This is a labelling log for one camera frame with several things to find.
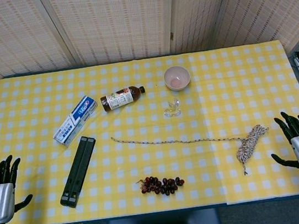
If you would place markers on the blue white toothpaste box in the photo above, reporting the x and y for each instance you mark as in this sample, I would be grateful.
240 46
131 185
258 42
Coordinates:
75 121

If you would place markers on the pink bowl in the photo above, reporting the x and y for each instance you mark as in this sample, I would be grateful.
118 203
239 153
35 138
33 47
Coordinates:
177 78

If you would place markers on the dark red grape bunch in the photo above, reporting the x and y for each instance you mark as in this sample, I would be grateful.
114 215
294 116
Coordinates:
162 185

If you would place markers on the brown tea bottle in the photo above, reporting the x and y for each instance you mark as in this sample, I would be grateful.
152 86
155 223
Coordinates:
117 99

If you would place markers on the beige woven folding screen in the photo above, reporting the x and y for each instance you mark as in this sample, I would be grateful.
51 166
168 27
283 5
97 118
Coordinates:
114 19

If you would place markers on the yellow white checked tablecloth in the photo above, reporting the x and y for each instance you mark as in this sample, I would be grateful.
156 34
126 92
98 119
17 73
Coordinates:
144 157

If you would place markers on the black folded bar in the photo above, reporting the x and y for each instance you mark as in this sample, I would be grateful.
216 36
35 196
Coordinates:
78 172

